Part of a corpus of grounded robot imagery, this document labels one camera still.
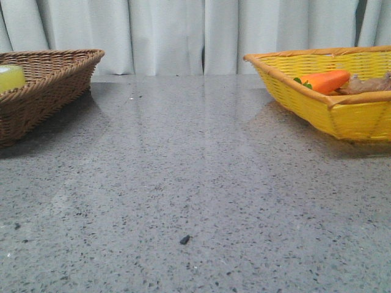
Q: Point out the yellow packing tape roll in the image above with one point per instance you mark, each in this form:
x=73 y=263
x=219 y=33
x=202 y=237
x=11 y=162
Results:
x=12 y=77

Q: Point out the small black debris piece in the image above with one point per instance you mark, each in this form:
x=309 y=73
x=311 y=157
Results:
x=185 y=240

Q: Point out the white curtain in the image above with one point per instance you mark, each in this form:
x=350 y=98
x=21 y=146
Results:
x=190 y=37

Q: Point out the orange toy carrot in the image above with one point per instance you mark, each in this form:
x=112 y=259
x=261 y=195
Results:
x=325 y=82

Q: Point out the brown wicker basket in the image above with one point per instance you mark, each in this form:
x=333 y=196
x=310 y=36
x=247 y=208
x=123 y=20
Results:
x=54 y=78

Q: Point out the brown ginger root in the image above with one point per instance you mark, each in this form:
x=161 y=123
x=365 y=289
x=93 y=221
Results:
x=356 y=86

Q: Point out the yellow woven basket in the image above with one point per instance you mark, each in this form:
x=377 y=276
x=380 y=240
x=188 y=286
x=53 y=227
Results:
x=363 y=117

